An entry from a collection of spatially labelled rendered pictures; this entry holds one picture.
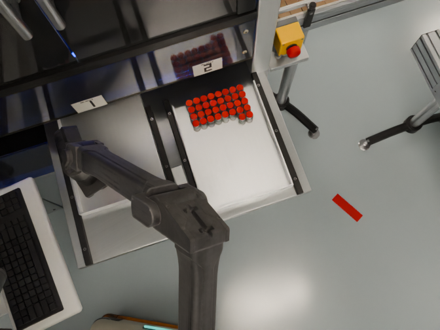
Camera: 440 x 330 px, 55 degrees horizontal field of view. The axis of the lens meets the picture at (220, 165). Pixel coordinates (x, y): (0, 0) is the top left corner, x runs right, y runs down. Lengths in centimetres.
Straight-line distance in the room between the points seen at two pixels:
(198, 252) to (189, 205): 8
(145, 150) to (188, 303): 68
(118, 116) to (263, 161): 46
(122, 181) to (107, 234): 47
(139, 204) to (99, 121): 69
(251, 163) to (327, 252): 99
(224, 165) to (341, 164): 108
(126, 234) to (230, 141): 41
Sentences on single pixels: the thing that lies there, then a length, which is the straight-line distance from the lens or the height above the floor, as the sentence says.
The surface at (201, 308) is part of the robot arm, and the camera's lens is 71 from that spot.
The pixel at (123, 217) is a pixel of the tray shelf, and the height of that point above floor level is 88.
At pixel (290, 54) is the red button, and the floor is 101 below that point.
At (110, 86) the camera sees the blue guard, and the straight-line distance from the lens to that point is 117.
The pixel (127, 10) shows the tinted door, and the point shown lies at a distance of 95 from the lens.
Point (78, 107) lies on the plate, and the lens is 123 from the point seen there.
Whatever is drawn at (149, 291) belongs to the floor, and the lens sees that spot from 213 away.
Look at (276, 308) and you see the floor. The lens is 211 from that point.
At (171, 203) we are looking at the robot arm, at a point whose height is 143.
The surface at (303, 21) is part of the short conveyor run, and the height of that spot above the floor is 91.
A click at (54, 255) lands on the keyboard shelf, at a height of 80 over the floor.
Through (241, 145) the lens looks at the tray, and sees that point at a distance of 127.
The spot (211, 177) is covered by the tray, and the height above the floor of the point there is 88.
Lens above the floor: 210
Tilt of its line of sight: 75 degrees down
